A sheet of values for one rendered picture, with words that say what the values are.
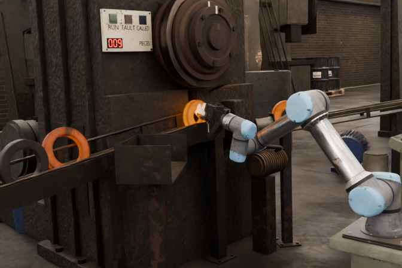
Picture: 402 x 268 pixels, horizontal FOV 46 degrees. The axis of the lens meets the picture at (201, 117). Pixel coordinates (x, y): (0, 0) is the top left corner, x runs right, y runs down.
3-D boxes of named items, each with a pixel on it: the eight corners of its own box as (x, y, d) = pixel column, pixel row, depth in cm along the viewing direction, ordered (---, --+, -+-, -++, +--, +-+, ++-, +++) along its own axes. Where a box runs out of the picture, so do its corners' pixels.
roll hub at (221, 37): (189, 68, 214) (186, 5, 211) (231, 66, 233) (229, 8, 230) (198, 68, 210) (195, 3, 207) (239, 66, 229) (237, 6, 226)
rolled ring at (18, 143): (42, 133, 173) (37, 132, 175) (-6, 149, 160) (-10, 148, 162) (54, 179, 178) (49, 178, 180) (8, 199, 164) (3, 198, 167)
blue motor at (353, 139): (327, 175, 407) (326, 135, 403) (338, 161, 458) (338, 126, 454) (365, 177, 393) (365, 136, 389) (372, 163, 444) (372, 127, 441)
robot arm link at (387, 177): (405, 203, 186) (405, 169, 184) (393, 213, 176) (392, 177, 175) (375, 199, 194) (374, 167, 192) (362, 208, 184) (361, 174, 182)
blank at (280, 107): (282, 134, 255) (285, 136, 252) (265, 112, 252) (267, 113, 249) (304, 116, 256) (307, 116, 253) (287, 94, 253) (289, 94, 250)
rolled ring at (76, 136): (34, 144, 175) (30, 146, 178) (65, 182, 179) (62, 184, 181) (69, 117, 187) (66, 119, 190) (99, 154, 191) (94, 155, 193)
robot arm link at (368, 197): (401, 199, 175) (316, 83, 192) (386, 210, 164) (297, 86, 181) (375, 214, 182) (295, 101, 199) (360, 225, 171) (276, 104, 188)
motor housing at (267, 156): (246, 252, 250) (243, 151, 244) (271, 240, 265) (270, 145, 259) (266, 258, 241) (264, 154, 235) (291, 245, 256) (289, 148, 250)
